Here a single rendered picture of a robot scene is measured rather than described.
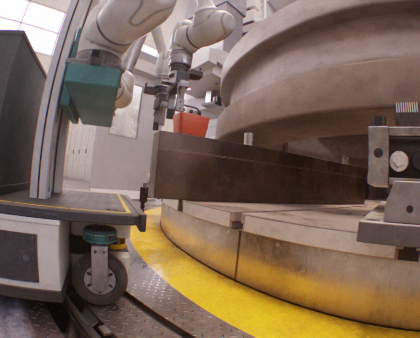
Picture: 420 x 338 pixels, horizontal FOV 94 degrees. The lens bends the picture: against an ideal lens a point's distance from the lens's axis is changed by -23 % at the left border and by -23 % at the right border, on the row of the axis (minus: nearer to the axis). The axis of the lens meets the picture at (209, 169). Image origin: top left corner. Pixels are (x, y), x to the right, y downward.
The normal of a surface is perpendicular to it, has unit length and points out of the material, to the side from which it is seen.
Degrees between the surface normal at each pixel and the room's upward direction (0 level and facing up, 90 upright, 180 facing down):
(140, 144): 90
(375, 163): 90
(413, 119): 90
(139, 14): 156
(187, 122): 97
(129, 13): 148
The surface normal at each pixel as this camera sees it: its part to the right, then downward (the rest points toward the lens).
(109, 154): 0.74, 0.03
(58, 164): 0.39, -0.01
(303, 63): -0.83, -0.10
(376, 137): -0.64, -0.09
